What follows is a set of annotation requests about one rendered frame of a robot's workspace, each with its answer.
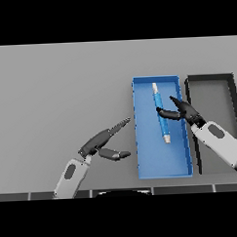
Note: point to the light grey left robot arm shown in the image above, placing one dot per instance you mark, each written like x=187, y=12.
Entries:
x=70, y=177

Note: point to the blue bin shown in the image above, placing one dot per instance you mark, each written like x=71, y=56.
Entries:
x=151, y=154

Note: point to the dark grey bin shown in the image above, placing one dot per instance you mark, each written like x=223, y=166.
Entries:
x=209, y=97

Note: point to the blue pipe with pale ends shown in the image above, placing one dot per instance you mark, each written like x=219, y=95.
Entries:
x=161, y=113

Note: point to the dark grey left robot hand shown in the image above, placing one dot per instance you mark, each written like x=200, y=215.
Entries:
x=98, y=141

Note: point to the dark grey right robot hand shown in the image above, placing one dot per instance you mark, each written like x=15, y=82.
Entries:
x=187, y=112

